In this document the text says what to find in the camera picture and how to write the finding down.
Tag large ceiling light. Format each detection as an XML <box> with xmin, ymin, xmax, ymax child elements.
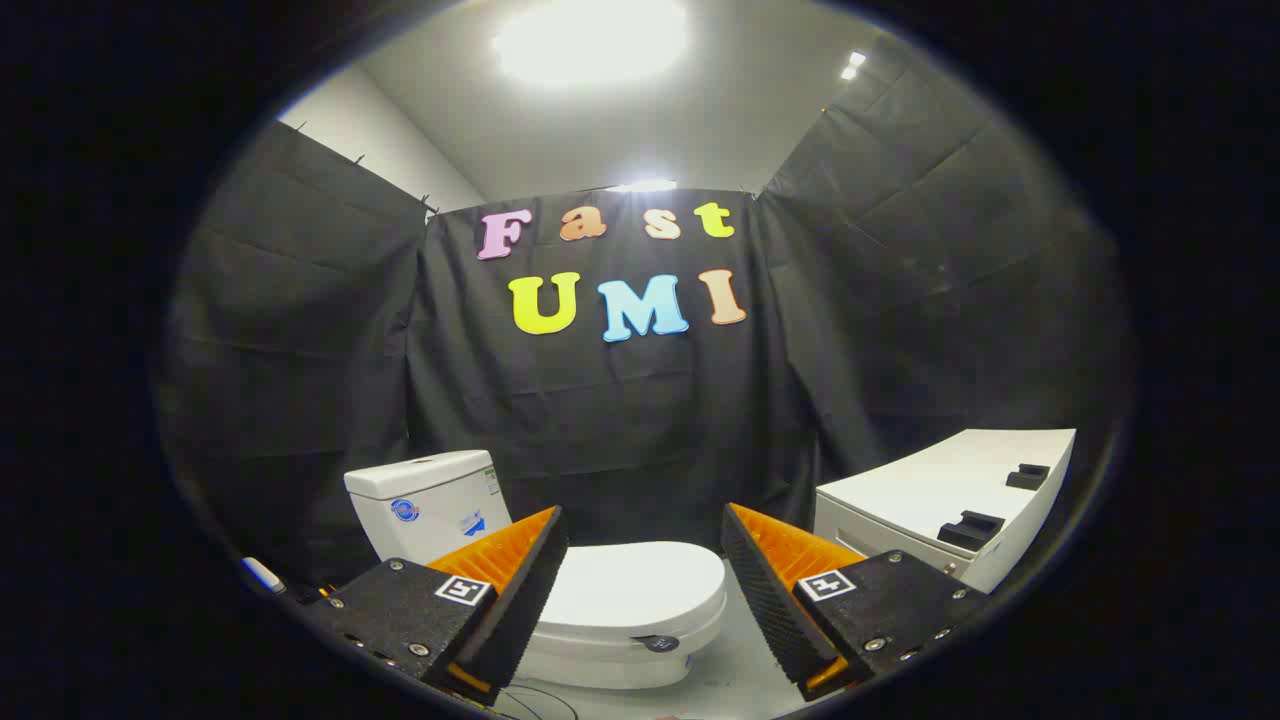
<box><xmin>490</xmin><ymin>0</ymin><xmax>693</xmax><ymax>91</ymax></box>

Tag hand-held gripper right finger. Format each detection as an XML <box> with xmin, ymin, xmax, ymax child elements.
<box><xmin>720</xmin><ymin>502</ymin><xmax>991</xmax><ymax>702</ymax></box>

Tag white drawer cabinet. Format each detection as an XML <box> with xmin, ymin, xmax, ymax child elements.
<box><xmin>813</xmin><ymin>428</ymin><xmax>1078</xmax><ymax>595</ymax></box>

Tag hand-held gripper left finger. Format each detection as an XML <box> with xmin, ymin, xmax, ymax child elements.
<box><xmin>300</xmin><ymin>505</ymin><xmax>570</xmax><ymax>707</ymax></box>

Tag small white object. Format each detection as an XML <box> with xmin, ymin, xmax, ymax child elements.
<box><xmin>240</xmin><ymin>557</ymin><xmax>289</xmax><ymax>597</ymax></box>

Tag white toilet lid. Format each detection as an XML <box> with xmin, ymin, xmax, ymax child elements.
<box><xmin>540</xmin><ymin>541</ymin><xmax>728</xmax><ymax>653</ymax></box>

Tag white toilet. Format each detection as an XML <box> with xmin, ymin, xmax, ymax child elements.
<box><xmin>344</xmin><ymin>450</ymin><xmax>729</xmax><ymax>692</ymax></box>

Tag black backdrop cloth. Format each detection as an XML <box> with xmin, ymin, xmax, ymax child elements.
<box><xmin>155</xmin><ymin>35</ymin><xmax>1136</xmax><ymax>593</ymax></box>

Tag thin black floor cables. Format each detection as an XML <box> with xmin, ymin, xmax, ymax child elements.
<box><xmin>493</xmin><ymin>682</ymin><xmax>583</xmax><ymax>720</ymax></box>

